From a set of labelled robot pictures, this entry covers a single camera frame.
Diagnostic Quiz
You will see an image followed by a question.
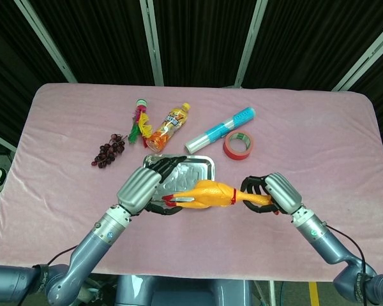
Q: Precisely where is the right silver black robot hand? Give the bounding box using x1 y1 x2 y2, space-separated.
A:
241 172 303 216

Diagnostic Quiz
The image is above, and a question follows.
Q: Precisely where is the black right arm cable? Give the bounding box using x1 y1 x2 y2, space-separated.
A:
325 224 368 275

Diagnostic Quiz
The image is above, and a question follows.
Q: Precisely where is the white metal frame post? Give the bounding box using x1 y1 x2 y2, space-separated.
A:
0 129 17 153
331 24 383 92
139 0 165 86
234 0 269 87
14 0 78 84

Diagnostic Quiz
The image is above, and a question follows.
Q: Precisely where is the clear wrap roll blue label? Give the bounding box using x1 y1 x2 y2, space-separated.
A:
184 106 257 155

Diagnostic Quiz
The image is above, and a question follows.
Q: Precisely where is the yellow rubber chicken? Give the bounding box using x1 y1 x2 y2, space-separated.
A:
161 178 280 215

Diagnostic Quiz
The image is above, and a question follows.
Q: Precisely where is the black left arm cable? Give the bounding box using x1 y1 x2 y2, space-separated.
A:
46 244 79 265

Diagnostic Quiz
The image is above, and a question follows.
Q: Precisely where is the stainless steel rectangular tray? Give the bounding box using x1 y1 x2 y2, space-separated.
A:
142 154 216 208

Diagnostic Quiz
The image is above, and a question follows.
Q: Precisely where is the dark ribbed curtain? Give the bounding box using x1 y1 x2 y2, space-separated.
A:
0 0 383 179

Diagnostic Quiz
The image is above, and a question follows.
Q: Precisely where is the pink tablecloth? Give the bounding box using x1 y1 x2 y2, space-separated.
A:
0 83 383 283

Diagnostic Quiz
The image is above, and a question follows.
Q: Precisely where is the colourful feather shuttlecock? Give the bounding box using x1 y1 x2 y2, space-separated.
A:
127 99 153 149

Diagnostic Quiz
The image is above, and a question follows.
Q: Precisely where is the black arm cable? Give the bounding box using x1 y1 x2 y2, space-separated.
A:
46 244 79 265
325 224 368 275

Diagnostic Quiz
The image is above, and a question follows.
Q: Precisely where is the red tape roll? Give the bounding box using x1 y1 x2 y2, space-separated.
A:
223 130 255 161

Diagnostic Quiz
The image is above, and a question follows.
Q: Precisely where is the purple plastic grape bunch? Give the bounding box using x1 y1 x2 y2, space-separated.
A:
90 133 128 169

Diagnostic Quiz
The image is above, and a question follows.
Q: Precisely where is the orange drink bottle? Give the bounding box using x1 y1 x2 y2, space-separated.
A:
146 102 192 152

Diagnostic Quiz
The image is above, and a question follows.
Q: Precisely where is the grey-blue robot torso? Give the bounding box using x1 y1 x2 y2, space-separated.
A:
114 275 253 306

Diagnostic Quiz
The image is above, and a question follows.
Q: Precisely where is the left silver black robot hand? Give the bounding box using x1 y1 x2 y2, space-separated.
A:
116 155 188 217

